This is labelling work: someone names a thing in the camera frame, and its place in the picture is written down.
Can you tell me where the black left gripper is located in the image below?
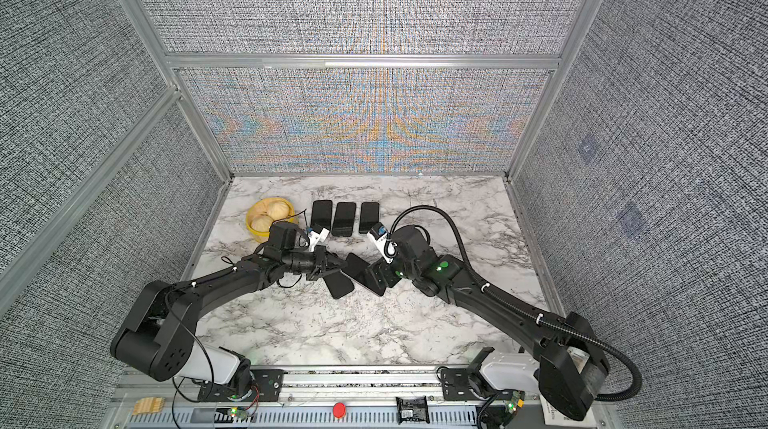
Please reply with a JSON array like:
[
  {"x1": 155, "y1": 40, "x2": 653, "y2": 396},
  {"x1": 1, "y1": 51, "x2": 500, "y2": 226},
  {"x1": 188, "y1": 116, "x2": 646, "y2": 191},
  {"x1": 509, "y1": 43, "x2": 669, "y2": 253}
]
[{"x1": 283, "y1": 246, "x2": 348, "y2": 281}]

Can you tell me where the black phone case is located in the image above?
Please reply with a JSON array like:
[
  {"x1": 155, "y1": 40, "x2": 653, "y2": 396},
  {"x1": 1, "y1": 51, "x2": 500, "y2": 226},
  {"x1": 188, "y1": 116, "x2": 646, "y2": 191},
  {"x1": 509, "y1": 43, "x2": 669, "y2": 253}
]
[
  {"x1": 331, "y1": 202, "x2": 357, "y2": 238},
  {"x1": 323, "y1": 272, "x2": 355, "y2": 300},
  {"x1": 310, "y1": 200, "x2": 333, "y2": 233}
]

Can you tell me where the black phone front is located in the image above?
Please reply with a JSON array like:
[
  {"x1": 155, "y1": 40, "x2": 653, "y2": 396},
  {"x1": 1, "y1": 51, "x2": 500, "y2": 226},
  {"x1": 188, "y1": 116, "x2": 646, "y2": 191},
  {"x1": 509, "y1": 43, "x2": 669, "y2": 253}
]
[{"x1": 342, "y1": 254, "x2": 387, "y2": 297}]

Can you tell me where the light blue phone case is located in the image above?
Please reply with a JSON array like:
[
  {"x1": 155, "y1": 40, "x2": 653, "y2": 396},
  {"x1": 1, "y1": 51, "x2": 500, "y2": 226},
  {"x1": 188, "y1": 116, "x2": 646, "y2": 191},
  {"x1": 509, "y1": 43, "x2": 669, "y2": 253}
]
[{"x1": 358, "y1": 202, "x2": 380, "y2": 235}]

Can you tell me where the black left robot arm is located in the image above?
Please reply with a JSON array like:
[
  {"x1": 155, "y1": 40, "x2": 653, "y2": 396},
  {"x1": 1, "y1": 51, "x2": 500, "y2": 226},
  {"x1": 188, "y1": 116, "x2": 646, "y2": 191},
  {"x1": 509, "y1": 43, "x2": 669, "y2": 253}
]
[{"x1": 110, "y1": 247, "x2": 354, "y2": 386}]

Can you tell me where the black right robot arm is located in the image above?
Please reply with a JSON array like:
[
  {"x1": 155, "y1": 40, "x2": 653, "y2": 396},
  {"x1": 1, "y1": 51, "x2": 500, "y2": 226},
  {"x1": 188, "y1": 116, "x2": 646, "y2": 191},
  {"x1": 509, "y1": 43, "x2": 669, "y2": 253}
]
[{"x1": 368, "y1": 223, "x2": 610, "y2": 420}]

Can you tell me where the right steamed bun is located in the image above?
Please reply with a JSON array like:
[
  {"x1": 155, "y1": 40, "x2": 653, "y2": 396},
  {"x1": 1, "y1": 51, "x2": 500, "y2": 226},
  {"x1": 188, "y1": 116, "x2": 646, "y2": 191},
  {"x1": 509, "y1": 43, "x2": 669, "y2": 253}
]
[{"x1": 266, "y1": 200, "x2": 291, "y2": 221}]

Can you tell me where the steamed bun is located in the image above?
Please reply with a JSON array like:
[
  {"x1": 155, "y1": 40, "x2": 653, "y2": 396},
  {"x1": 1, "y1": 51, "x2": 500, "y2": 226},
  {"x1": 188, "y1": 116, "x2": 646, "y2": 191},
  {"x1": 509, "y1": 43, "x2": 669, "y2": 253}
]
[
  {"x1": 249, "y1": 215, "x2": 273, "y2": 233},
  {"x1": 266, "y1": 200, "x2": 291, "y2": 221}
]

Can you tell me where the left steamed bun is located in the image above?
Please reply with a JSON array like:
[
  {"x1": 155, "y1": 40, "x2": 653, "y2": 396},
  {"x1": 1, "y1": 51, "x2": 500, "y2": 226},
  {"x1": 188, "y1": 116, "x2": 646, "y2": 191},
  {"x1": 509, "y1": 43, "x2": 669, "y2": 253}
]
[{"x1": 249, "y1": 215, "x2": 273, "y2": 233}]

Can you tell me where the yellow bamboo steamer basket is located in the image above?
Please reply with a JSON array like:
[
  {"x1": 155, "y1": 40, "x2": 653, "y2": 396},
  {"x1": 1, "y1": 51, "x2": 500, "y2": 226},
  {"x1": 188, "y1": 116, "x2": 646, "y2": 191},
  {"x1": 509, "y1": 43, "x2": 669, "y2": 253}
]
[{"x1": 245, "y1": 197, "x2": 296, "y2": 239}]

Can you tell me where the red emergency button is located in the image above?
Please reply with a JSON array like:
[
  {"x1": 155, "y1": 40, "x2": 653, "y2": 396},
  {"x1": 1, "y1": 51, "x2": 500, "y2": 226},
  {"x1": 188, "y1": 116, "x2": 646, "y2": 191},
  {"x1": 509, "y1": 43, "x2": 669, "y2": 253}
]
[{"x1": 332, "y1": 403, "x2": 347, "y2": 419}]

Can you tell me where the small black electronics box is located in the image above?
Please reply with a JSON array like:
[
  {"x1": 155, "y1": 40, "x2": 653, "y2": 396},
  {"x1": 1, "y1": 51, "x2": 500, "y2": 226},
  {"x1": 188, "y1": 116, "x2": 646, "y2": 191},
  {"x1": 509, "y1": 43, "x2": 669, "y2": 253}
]
[{"x1": 395, "y1": 396, "x2": 431, "y2": 424}]

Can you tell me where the wooden clips stack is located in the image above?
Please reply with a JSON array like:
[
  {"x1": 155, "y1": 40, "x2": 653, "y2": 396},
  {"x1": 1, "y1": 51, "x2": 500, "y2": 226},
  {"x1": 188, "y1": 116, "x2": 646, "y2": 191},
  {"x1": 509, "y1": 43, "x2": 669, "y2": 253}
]
[{"x1": 132, "y1": 397, "x2": 165, "y2": 416}]

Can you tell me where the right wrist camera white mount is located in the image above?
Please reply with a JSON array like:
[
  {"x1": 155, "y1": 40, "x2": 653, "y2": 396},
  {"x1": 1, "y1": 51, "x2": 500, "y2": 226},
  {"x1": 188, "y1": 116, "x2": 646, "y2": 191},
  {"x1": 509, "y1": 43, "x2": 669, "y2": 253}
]
[{"x1": 367, "y1": 222, "x2": 396, "y2": 264}]

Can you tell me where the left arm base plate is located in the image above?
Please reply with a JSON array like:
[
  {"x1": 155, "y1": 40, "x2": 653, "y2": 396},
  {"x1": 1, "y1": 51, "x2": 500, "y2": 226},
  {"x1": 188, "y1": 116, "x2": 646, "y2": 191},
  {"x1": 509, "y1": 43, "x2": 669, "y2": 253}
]
[{"x1": 193, "y1": 369, "x2": 286, "y2": 403}]

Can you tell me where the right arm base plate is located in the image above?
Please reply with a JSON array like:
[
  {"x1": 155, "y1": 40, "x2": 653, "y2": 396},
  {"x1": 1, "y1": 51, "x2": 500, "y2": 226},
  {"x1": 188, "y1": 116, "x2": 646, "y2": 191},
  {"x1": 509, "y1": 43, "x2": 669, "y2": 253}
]
[{"x1": 436, "y1": 366, "x2": 526, "y2": 402}]

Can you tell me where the aluminium front rail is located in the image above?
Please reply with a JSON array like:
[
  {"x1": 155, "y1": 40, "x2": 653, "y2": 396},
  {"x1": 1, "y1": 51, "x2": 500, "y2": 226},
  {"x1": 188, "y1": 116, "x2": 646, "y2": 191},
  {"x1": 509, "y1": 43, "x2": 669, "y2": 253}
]
[{"x1": 101, "y1": 364, "x2": 625, "y2": 429}]

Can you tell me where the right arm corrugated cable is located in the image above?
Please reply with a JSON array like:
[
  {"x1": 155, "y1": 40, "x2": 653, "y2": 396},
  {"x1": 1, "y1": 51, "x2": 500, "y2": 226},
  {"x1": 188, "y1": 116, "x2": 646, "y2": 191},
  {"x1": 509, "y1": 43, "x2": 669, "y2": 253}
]
[{"x1": 389, "y1": 205, "x2": 643, "y2": 403}]

